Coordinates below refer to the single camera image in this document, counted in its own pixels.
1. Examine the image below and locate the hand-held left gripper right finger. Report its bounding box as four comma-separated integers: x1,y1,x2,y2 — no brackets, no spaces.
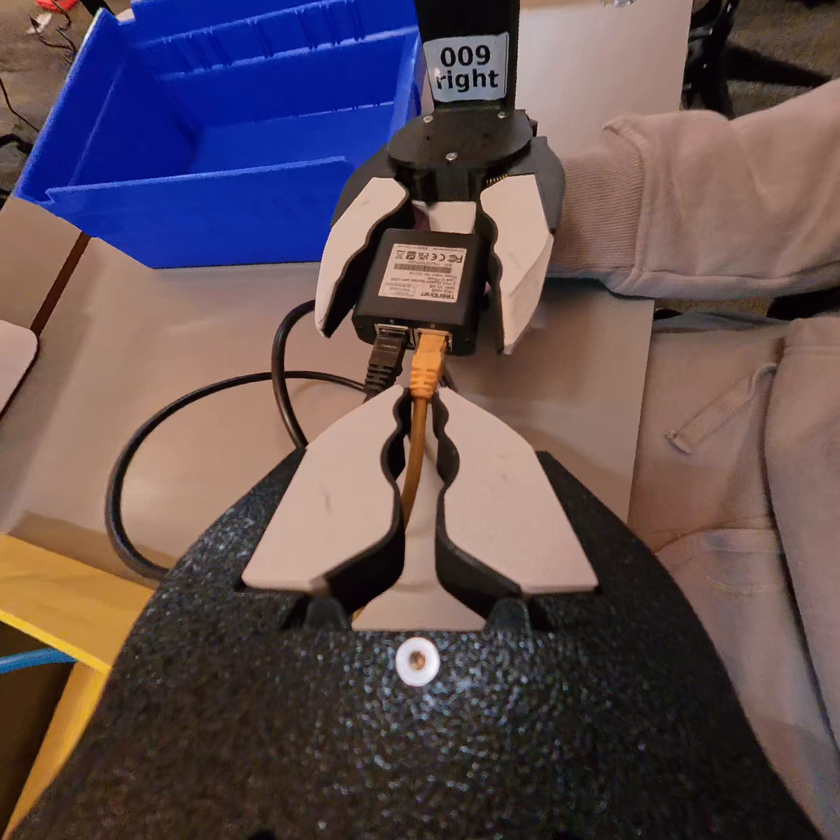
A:
433,388,599,618

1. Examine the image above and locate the yellow network cable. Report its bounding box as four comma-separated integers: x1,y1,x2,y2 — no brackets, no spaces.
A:
399,330,452,529

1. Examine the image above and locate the person's right forearm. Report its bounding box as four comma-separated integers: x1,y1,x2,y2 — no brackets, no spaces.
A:
545,82,840,303

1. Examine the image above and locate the black network splitter box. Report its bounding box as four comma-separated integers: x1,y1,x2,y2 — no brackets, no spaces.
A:
352,228,490,357

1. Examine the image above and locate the blue network cable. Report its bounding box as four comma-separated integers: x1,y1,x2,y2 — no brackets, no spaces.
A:
0,646,76,677

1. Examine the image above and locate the yellow plastic bin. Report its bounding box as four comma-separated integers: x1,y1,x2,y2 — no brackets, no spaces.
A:
0,533,155,834

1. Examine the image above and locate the blue plastic bin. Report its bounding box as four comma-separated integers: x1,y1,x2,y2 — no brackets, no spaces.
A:
14,0,424,270

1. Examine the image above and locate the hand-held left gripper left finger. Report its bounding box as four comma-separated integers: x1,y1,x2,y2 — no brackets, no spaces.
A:
241,386,406,618

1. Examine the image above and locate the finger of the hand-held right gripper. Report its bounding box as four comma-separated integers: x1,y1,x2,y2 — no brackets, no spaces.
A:
315,176,413,339
478,174,555,355

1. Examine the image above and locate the black office chair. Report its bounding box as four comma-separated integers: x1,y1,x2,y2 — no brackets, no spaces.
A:
681,0,742,118

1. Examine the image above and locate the grey desk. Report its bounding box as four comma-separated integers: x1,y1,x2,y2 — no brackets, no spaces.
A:
0,0,695,581

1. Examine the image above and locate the black network cable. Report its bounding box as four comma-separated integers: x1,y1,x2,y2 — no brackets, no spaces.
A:
105,298,406,581

